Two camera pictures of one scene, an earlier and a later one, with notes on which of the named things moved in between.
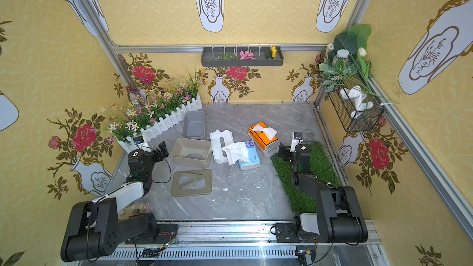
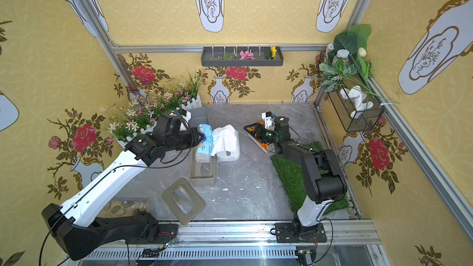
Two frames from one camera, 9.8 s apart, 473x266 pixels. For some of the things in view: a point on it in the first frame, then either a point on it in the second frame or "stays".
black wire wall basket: [356, 106] stays
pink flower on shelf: [246, 55] stays
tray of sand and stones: [137, 207] stays
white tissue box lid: [219, 140] → [231, 151]
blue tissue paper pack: [246, 153] → [205, 149]
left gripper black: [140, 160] → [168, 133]
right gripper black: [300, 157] → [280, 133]
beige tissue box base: [191, 153] → [202, 173]
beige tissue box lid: [206, 174] → [174, 208]
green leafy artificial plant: [347, 65] stays
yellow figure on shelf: [274, 52] stays
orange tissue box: [263, 137] stays
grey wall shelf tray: [241, 56] stays
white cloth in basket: [357, 96] stays
